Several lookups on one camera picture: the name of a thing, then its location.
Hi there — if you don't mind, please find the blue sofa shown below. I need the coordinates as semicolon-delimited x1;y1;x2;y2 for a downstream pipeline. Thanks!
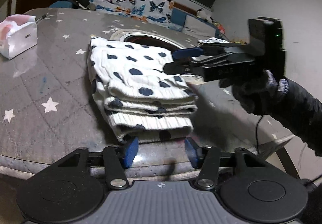
49;0;227;38

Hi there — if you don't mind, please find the striped folded blanket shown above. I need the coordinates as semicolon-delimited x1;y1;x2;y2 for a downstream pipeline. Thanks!
197;37;228;46

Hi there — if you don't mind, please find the black and white plush toy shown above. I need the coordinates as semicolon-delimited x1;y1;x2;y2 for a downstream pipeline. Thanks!
196;8;214;23

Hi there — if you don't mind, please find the white polka dot garment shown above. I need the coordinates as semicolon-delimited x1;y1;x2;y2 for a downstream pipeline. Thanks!
87;37;199;143

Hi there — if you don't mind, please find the white round cooktop surround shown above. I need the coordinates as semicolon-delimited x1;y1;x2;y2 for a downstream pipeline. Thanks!
109;29;204;86

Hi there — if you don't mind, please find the long butterfly print pillow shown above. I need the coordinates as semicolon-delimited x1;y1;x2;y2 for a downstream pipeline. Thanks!
90;0;148;16

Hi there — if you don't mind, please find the thin black cable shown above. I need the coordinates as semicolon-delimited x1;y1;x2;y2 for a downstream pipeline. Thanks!
255;113;263;154

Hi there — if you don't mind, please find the grey star-print tablecloth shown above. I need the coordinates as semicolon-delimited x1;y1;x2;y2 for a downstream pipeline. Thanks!
0;7;296;182

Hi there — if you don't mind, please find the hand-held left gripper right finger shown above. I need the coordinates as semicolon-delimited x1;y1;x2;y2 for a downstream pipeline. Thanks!
184;137;271;190

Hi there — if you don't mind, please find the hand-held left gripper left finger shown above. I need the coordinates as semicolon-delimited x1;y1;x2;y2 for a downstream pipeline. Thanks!
50;137;139;190

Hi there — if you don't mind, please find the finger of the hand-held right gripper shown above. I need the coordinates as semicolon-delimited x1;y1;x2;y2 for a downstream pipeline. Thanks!
163;52;254;75
172;42;251;61

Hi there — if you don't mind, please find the plain pale cushion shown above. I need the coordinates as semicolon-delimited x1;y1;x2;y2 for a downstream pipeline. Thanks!
182;16;218;38

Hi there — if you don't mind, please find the colourful plush toy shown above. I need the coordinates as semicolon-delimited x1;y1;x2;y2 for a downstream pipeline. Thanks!
214;22;225;36

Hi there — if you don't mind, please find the person's right hand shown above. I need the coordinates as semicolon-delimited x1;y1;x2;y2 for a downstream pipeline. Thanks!
218;69;290;115

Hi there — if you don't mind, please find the square butterfly print pillow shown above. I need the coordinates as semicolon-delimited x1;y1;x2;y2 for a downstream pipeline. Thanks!
131;0;174;25

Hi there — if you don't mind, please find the pink white tissue pack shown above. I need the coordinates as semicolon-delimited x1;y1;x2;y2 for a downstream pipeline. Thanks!
0;14;38;60

